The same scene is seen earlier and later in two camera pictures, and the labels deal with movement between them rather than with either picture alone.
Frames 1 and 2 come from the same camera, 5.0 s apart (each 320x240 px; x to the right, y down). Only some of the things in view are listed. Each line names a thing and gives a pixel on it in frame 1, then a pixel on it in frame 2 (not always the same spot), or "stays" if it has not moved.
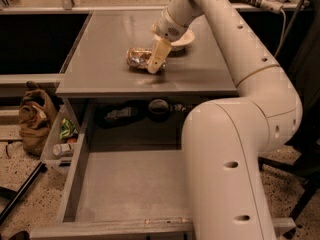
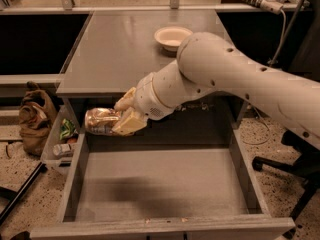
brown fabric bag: x=36 y=114 stays
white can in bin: x=60 y=148 stays
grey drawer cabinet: x=127 y=109 stays
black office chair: x=307 y=165 stays
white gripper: x=169 y=26 -> x=146 y=98
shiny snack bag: x=138 y=57 -> x=100 y=120
